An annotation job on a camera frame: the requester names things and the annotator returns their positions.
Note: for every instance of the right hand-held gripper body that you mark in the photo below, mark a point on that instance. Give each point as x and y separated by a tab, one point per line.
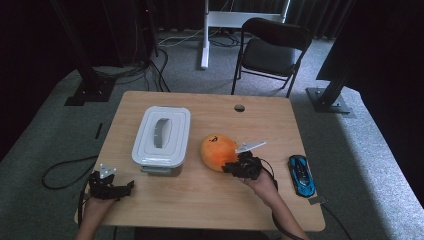
248	166

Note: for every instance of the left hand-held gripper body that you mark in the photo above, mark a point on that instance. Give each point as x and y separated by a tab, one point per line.
103	186

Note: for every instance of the orange plush toy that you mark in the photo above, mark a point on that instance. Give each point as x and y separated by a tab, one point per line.
216	151

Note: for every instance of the clear plastic storage box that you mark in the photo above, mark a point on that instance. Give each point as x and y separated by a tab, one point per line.
160	170

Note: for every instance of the blue toy car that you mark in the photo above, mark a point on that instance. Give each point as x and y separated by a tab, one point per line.
301	175

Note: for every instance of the person's left hand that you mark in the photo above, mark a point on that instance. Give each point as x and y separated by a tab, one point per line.
98	204

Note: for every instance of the person's right hand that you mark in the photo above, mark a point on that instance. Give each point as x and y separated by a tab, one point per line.
261	186

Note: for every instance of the small black floor strip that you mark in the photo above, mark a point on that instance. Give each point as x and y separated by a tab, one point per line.
99	130

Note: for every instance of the grey tape strip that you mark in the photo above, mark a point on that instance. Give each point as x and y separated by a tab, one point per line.
317	200

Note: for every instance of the black metal stand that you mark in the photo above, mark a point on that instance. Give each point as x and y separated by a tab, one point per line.
88	80
328	98

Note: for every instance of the black folding chair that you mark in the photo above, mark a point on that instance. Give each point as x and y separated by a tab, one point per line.
271	55

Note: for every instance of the white desk frame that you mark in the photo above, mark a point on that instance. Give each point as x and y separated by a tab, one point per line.
230	18

